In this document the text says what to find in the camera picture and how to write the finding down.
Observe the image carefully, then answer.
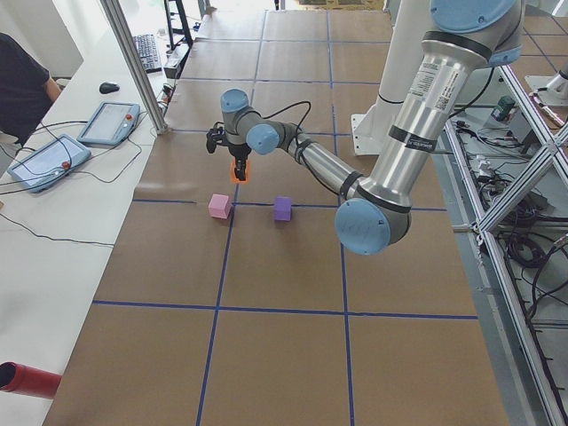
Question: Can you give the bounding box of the aluminium frame post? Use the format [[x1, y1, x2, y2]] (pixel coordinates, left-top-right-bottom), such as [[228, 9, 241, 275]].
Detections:
[[99, 0, 168, 135]]

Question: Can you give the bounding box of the orange foam cube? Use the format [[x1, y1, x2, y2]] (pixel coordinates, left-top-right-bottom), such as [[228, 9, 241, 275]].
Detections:
[[230, 159, 250, 185]]

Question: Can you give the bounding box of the purple foam cube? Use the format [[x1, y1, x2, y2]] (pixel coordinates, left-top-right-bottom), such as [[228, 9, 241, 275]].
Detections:
[[273, 196, 292, 222]]

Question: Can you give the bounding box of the black keyboard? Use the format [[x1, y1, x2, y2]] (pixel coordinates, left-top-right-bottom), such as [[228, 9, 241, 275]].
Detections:
[[132, 34, 162, 73]]

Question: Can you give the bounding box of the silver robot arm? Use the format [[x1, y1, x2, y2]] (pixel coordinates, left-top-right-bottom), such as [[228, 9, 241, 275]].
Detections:
[[206, 1, 525, 256]]

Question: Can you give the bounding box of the blue teach pendant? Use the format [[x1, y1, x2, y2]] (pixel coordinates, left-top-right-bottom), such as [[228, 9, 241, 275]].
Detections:
[[8, 134, 91, 193], [77, 102, 140, 146]]

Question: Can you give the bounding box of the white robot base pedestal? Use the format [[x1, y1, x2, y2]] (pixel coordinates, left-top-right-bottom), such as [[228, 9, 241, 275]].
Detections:
[[350, 0, 427, 157]]

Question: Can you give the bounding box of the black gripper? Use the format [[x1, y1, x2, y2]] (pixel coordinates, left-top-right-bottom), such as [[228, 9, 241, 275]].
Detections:
[[228, 143, 251, 180]]

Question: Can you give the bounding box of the black computer mouse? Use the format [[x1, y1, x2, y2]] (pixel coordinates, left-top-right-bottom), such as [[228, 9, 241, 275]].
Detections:
[[99, 82, 120, 94]]

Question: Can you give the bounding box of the far blue teach pendant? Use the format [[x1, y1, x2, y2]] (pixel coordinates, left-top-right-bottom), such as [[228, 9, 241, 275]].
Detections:
[[77, 102, 140, 146]]

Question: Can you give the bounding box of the pink foam cube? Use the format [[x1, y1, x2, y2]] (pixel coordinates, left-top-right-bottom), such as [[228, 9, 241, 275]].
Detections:
[[208, 193, 232, 219]]

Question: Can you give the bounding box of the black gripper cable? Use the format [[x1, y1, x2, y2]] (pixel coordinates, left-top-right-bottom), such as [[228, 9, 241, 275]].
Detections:
[[261, 100, 312, 147]]

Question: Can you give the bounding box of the person in dark shirt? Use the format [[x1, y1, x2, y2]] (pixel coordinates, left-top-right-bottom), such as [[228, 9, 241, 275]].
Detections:
[[1, 33, 62, 146]]

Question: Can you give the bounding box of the red cylinder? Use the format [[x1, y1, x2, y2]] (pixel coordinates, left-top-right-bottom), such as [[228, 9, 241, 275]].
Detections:
[[1, 361, 62, 399]]

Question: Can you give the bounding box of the near blue teach pendant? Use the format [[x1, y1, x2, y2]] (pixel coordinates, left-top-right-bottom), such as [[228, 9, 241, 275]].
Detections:
[[8, 134, 91, 193]]

